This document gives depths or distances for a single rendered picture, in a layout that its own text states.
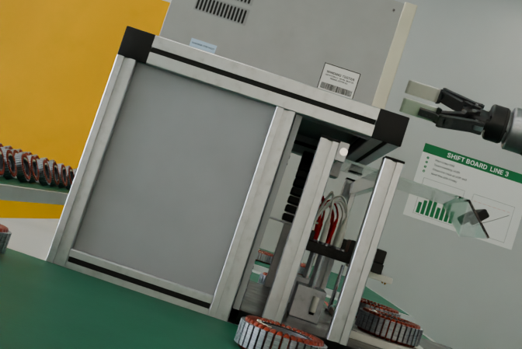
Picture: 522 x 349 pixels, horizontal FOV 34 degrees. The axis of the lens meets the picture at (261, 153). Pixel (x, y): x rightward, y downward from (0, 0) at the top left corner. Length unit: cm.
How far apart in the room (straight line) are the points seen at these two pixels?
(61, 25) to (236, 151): 400
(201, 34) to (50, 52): 380
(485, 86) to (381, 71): 569
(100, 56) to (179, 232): 390
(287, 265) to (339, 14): 43
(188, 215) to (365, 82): 37
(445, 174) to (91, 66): 312
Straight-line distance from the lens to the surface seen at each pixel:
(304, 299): 143
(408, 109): 172
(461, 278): 697
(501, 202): 703
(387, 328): 143
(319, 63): 141
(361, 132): 126
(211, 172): 126
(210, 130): 126
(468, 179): 697
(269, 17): 142
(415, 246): 688
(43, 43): 521
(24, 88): 519
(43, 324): 83
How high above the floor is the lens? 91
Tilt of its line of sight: 4 degrees up
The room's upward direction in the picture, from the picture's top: 18 degrees clockwise
